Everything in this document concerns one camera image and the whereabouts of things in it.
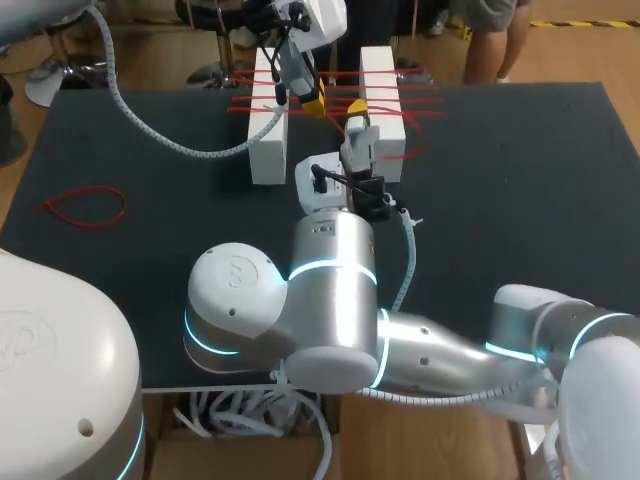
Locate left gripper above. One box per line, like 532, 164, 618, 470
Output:
276, 36, 327, 120

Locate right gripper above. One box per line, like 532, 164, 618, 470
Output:
294, 98, 392, 222

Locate short red tape strip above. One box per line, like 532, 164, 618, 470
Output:
381, 145, 425, 162

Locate looped red tape strip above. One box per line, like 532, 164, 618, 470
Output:
31, 185, 128, 232

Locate white block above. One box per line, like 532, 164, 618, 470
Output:
358, 45, 407, 184
246, 46, 290, 187

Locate chrome stool base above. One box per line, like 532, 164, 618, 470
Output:
23, 47, 119, 108
186, 19, 240, 91

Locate person's legs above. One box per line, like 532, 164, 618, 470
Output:
463, 0, 532, 85

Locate cardboard box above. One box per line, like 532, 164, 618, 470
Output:
143, 388, 343, 480

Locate white cable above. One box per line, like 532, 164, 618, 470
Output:
349, 205, 569, 480
91, 3, 290, 160

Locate pile of white cables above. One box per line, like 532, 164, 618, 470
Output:
171, 372, 335, 480

